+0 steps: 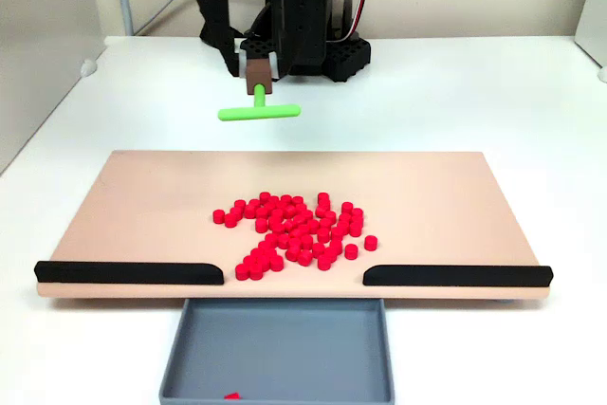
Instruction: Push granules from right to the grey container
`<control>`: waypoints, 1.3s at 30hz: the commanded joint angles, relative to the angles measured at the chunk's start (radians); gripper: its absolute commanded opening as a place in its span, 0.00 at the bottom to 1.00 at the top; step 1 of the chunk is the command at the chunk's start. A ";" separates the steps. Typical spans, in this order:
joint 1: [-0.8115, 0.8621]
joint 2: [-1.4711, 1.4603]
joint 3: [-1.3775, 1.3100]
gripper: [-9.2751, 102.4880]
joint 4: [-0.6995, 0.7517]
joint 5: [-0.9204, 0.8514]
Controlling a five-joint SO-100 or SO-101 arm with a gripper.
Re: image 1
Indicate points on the white table clip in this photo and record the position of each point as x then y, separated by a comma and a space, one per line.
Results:
88, 68
603, 74

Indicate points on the green T pusher brown block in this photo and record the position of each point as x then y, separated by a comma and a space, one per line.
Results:
258, 112

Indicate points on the black edge rail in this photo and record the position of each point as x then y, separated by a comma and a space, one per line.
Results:
118, 272
450, 276

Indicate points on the grey tray container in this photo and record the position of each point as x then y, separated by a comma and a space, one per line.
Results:
284, 353

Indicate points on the beige flat board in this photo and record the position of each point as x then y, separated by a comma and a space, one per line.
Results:
142, 196

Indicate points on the red cylindrical granule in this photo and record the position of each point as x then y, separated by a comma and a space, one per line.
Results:
314, 226
261, 224
330, 217
273, 200
324, 197
331, 254
345, 218
307, 216
343, 226
272, 237
239, 205
242, 272
351, 251
297, 201
266, 244
230, 220
326, 225
355, 229
250, 212
347, 208
324, 207
264, 196
371, 243
247, 261
275, 263
301, 241
357, 213
261, 260
235, 212
356, 221
322, 213
318, 250
256, 251
337, 233
336, 245
232, 395
325, 234
218, 216
325, 262
256, 274
254, 204
285, 199
299, 221

